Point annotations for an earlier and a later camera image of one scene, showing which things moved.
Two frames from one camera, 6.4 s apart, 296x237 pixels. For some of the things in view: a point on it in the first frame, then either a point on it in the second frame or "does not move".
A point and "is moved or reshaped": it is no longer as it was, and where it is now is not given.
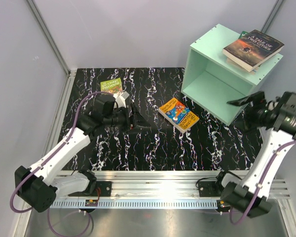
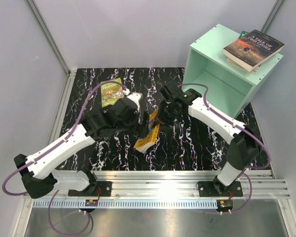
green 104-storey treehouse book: x=243 y=33 does not move
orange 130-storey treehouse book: x=179 y=115 is moved or reshaped
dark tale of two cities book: x=253 y=49 does not move
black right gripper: x=258 y=98 -> x=160 y=117
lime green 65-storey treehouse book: x=113 y=86 does not move
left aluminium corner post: x=60 y=60 does not move
